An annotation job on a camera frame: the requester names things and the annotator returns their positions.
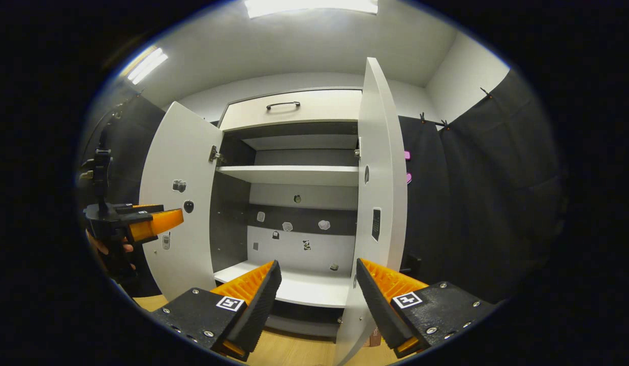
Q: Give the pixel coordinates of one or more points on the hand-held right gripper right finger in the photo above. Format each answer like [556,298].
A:
[378,310]

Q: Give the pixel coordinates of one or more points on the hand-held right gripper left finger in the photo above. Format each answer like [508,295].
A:
[256,310]

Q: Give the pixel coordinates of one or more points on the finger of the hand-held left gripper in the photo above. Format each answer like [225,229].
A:
[139,208]
[157,223]

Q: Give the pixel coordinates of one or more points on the white double-door shoe cabinet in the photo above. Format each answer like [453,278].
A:
[228,218]

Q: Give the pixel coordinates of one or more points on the white cabinet door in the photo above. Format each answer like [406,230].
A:
[192,152]
[383,168]

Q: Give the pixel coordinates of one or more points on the white cabinet floor shelf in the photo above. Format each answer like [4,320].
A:
[314,290]

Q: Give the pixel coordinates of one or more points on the white wide cabinet shelf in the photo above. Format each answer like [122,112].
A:
[294,175]

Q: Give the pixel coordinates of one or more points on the white recessed cabinet shelf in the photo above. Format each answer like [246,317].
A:
[299,142]

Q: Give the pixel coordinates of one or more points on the white cabinet drawer front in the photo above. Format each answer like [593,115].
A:
[319,107]

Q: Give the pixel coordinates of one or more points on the brown box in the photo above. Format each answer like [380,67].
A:
[371,338]

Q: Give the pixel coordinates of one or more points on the black backdrop cloth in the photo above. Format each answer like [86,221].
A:
[487,193]
[129,132]

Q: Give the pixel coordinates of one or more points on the narrow ceiling light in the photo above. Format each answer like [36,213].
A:
[148,65]

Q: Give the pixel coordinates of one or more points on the large ceiling light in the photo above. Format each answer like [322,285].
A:
[309,6]

